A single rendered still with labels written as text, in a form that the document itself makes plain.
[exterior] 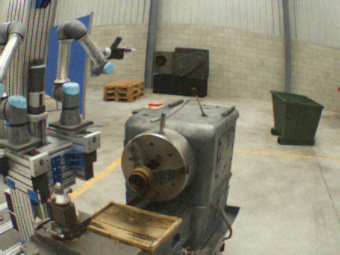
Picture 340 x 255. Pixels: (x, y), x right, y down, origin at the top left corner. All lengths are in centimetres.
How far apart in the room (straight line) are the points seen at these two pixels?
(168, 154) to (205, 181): 26
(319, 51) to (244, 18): 304
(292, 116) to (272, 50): 571
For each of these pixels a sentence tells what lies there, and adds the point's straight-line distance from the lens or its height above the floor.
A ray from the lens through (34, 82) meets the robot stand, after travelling 186.
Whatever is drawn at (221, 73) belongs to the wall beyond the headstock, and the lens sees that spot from 1163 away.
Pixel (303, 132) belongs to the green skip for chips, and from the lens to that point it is 627.
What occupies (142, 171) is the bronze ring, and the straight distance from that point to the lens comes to 144.
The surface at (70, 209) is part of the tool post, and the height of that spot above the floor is 109.
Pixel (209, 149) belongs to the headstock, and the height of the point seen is 116.
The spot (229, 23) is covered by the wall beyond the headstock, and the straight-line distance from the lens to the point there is 1166.
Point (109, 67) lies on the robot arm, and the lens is 211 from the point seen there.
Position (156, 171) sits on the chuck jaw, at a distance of 147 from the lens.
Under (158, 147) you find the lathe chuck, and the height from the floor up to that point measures 118.
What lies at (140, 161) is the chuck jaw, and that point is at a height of 114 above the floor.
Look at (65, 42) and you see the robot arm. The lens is 209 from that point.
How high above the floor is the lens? 163
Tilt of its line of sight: 14 degrees down
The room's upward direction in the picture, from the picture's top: 3 degrees clockwise
